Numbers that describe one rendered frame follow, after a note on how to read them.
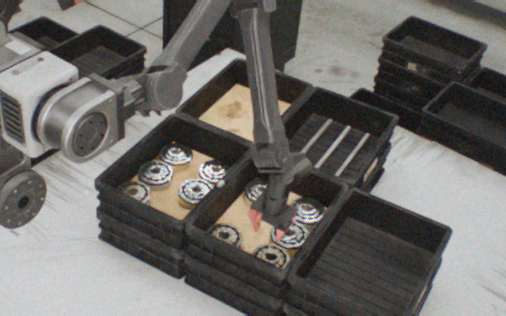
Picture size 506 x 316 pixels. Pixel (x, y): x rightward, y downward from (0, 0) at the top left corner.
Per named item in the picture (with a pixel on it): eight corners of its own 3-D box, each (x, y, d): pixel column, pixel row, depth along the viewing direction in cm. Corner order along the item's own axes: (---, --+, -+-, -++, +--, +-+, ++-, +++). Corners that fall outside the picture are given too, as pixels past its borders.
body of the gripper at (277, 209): (261, 197, 191) (266, 175, 187) (296, 215, 188) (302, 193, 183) (248, 210, 187) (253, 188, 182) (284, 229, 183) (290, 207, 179)
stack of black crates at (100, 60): (86, 170, 330) (80, 85, 302) (40, 141, 344) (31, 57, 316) (148, 130, 355) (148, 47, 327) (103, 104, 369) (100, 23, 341)
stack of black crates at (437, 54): (464, 122, 373) (489, 44, 345) (437, 151, 354) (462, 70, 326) (392, 91, 392) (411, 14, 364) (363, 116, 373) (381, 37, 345)
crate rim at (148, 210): (182, 232, 197) (182, 225, 195) (91, 188, 208) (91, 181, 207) (256, 152, 224) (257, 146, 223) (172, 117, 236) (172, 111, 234)
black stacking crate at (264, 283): (280, 306, 191) (285, 275, 184) (182, 257, 203) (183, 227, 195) (343, 216, 218) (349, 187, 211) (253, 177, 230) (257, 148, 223)
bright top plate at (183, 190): (203, 208, 211) (203, 206, 211) (172, 195, 215) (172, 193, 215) (220, 188, 218) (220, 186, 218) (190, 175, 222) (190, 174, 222)
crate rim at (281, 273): (284, 281, 185) (285, 275, 184) (182, 232, 197) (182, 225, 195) (349, 191, 213) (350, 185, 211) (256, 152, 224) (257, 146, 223)
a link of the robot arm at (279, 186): (265, 171, 179) (285, 184, 176) (282, 159, 183) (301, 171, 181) (261, 193, 183) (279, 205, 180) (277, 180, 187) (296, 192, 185)
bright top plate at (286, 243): (294, 254, 199) (294, 252, 199) (263, 235, 204) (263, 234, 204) (314, 233, 206) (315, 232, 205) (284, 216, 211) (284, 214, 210)
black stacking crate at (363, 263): (391, 361, 180) (401, 331, 173) (281, 306, 191) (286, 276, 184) (443, 259, 207) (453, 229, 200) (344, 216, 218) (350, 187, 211)
